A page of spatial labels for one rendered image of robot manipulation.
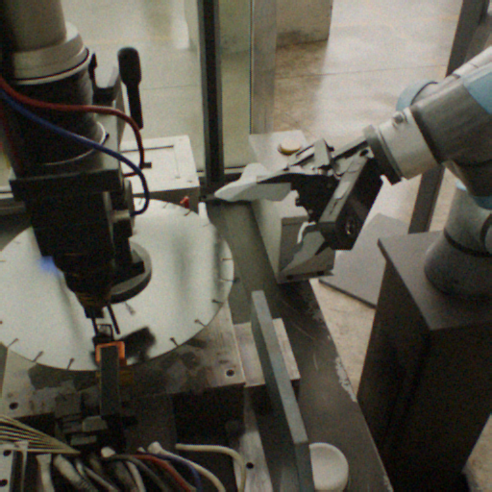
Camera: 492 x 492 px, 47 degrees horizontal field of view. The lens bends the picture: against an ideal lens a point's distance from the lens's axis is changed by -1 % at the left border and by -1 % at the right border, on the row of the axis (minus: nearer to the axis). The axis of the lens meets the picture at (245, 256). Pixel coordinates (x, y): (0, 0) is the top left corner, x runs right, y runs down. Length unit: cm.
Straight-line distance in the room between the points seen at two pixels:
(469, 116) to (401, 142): 7
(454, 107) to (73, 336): 50
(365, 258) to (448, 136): 159
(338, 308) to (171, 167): 112
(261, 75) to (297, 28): 294
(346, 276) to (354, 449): 135
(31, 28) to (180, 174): 66
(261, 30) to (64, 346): 68
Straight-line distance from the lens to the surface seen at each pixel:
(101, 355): 65
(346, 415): 87
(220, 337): 82
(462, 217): 101
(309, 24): 412
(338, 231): 62
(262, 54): 114
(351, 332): 198
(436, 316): 103
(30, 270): 82
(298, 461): 56
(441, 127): 66
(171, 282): 76
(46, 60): 42
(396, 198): 261
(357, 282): 212
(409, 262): 112
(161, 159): 110
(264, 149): 112
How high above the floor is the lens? 147
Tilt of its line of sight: 42 degrees down
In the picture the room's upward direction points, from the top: straight up
